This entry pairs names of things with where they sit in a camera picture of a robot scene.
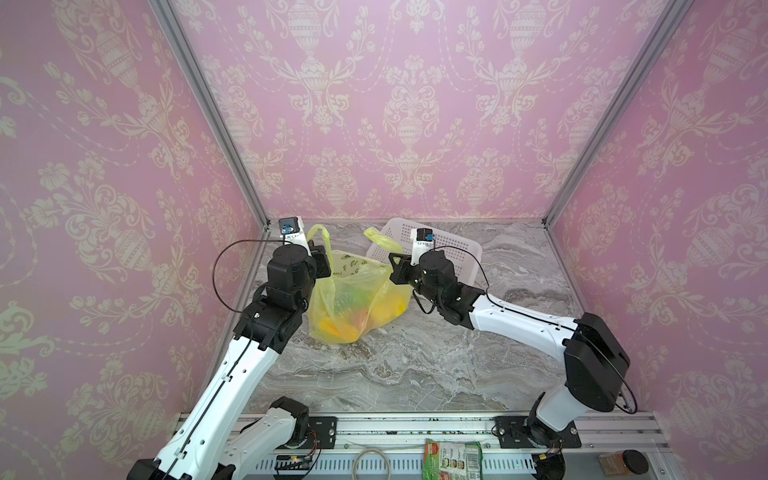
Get white plastic basket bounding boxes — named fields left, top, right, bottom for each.
left=380, top=218, right=482, bottom=285

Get yellow-green plastic bag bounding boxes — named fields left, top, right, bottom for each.
left=307, top=224, right=413, bottom=345

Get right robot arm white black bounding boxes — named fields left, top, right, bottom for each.
left=389, top=249, right=637, bottom=447

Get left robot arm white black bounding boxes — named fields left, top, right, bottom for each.
left=128, top=241, right=331, bottom=479

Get green snack packet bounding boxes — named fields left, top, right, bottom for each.
left=422, top=439, right=482, bottom=480

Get small circuit board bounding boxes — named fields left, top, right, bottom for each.
left=275, top=455, right=314, bottom=472

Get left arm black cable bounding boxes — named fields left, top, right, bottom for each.
left=211, top=238, right=289, bottom=314

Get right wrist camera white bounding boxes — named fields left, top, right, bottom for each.
left=410, top=227, right=434, bottom=266

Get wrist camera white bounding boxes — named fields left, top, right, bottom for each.
left=278, top=216, right=311, bottom=255
left=410, top=227, right=434, bottom=266

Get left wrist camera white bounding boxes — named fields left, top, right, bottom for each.
left=278, top=216, right=311, bottom=255

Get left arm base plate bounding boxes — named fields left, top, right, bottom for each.
left=285, top=416, right=338, bottom=450

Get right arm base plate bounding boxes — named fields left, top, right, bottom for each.
left=491, top=415, right=582, bottom=450

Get grey cable loop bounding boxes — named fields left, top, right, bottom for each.
left=351, top=447, right=392, bottom=480

